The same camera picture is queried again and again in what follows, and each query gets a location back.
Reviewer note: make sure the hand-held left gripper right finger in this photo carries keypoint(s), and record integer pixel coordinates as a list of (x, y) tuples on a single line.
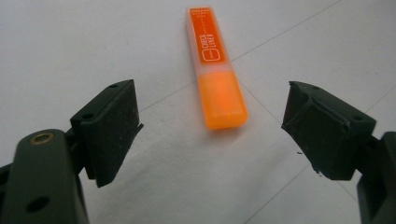
[(327, 137)]

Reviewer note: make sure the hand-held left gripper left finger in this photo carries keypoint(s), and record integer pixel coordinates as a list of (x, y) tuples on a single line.
[(106, 130)]

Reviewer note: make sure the orange highlighter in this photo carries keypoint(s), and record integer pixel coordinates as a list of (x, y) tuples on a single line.
[(218, 90)]

